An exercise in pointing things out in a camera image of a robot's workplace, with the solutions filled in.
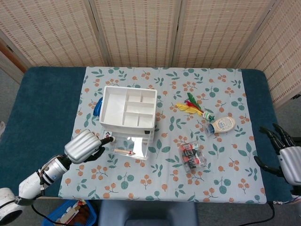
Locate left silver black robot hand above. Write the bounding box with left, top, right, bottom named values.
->
left=63, top=129, right=116, bottom=165

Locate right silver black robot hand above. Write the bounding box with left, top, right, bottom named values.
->
left=253, top=123, right=301, bottom=186

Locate clear plastic drawer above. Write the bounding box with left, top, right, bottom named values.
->
left=103, top=130, right=151, bottom=161

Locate blue plastic object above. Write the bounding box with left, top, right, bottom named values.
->
left=93, top=97, right=104, bottom=116

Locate white drawer organizer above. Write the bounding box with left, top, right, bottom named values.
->
left=98, top=85, right=158, bottom=144

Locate clear plastic tomato container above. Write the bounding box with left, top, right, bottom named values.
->
left=178, top=140, right=208, bottom=174

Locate wooden pencil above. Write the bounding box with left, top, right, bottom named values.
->
left=113, top=148, right=136, bottom=155

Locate dark blue table cover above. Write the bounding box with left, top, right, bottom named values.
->
left=0, top=66, right=293, bottom=198

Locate cardboard piece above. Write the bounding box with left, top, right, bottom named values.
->
left=54, top=204, right=81, bottom=226

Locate blue plastic bin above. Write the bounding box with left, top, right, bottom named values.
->
left=42, top=199, right=98, bottom=226

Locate mayonnaise squeeze bottle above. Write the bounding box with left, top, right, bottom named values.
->
left=204, top=116, right=236, bottom=137

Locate floral tablecloth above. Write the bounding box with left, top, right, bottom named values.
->
left=58, top=66, right=268, bottom=203

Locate blue-grey chair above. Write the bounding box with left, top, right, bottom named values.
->
left=97, top=202, right=198, bottom=226

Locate colourful feather shuttlecock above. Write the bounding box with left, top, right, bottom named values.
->
left=176, top=92, right=216, bottom=122

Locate woven folding screen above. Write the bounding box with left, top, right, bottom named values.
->
left=0, top=0, right=301, bottom=109

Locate black cable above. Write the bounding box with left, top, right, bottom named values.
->
left=31, top=200, right=61, bottom=224
left=244, top=200, right=276, bottom=226

